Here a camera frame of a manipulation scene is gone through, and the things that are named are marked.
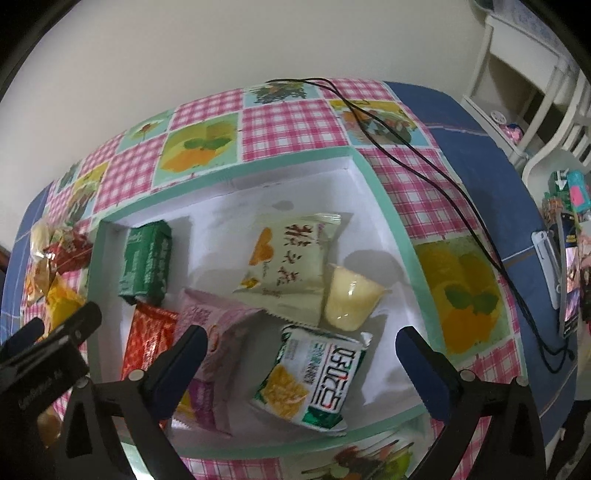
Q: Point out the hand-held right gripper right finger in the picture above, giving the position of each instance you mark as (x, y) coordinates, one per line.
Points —
(425, 374)

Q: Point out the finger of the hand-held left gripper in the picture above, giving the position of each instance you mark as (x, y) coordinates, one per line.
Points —
(23, 338)
(78, 323)

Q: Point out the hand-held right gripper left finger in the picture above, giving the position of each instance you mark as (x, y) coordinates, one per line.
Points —
(189, 364)

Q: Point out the yellow snack packet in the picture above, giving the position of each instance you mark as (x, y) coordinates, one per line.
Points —
(62, 302)

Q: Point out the orange-red small packet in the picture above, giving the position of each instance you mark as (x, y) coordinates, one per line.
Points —
(147, 341)

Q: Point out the golden bread packet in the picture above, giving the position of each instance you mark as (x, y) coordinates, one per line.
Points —
(34, 281)

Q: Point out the pink wafer roll packet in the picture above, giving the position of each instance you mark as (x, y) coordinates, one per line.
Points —
(231, 323)

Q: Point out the red snack packet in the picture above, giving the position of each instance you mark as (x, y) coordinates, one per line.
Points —
(69, 251)

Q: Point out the green small packet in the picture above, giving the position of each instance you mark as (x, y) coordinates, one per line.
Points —
(145, 263)

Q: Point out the white bun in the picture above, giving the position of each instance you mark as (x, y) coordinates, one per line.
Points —
(39, 235)

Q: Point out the pale yellow jelly cup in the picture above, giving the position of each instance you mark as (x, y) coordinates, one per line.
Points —
(348, 300)

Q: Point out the green and white cracker packet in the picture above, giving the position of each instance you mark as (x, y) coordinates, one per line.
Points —
(314, 378)

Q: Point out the beige pastry packet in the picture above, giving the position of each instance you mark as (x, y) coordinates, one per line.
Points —
(286, 263)

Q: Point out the teal-edged white box tray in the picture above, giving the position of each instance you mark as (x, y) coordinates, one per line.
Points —
(221, 217)

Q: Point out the white clip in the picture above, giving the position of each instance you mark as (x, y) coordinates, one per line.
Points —
(545, 263)

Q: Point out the picture tablet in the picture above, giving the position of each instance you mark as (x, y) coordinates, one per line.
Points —
(570, 286)

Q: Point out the colourful toy pile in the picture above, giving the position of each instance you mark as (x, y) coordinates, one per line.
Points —
(568, 194)

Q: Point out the blue grid tablecloth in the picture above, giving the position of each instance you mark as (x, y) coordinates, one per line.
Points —
(461, 138)

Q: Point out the pink small toy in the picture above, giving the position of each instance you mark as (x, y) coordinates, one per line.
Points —
(512, 131)

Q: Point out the pink plaid fruit tablecloth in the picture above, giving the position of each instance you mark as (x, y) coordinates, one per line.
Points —
(277, 120)

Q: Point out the white shelf furniture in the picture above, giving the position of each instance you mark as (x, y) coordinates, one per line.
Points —
(521, 46)

